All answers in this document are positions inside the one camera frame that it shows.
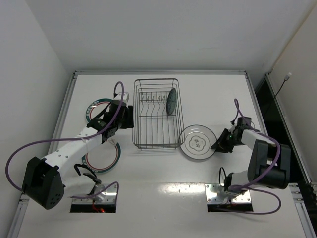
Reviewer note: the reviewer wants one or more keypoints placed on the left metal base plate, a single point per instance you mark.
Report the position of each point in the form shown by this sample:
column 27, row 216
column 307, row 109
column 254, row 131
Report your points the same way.
column 104, row 194

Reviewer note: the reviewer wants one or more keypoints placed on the near green red rimmed plate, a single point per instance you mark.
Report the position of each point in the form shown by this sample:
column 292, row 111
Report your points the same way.
column 103, row 158

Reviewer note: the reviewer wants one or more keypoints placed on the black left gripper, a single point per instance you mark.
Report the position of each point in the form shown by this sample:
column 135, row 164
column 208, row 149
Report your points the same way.
column 129, row 117

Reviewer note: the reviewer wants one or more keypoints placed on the white plate teal rim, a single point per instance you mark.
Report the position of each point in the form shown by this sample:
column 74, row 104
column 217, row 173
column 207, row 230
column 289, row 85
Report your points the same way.
column 196, row 141

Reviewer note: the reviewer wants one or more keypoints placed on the blue floral green plate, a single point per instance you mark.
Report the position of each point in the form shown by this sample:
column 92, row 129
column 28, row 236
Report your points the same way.
column 171, row 101

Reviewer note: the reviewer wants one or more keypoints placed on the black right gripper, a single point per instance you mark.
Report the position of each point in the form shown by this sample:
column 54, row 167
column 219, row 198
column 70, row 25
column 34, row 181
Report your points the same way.
column 225, row 142

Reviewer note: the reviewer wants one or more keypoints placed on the far green red rimmed plate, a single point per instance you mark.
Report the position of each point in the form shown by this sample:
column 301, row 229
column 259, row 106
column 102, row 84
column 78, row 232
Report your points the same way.
column 96, row 107

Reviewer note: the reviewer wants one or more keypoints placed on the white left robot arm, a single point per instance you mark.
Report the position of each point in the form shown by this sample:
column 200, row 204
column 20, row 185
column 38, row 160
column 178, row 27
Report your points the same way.
column 59, row 174

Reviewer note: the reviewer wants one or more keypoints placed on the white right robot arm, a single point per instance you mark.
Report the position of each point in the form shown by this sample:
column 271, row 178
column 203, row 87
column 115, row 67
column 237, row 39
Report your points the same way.
column 269, row 165

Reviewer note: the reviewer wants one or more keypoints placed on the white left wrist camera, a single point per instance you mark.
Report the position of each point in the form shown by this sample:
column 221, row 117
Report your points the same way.
column 122, row 97

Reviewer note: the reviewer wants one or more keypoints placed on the grey wire dish rack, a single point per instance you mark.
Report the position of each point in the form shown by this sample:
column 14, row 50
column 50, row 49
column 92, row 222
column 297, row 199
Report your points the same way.
column 153, row 128

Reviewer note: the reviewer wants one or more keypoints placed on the metal base plate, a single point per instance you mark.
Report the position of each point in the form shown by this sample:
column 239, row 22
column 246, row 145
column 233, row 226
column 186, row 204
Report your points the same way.
column 215, row 195
column 104, row 194

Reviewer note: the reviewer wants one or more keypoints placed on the green red rimmed plate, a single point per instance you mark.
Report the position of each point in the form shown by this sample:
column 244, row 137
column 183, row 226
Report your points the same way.
column 96, row 107
column 103, row 158

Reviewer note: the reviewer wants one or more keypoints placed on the aluminium table frame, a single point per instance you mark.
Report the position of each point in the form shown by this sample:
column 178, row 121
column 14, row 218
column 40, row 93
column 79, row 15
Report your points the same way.
column 162, row 193

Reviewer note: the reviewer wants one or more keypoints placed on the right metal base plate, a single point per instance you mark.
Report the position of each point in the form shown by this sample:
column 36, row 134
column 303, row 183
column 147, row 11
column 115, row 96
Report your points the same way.
column 215, row 195

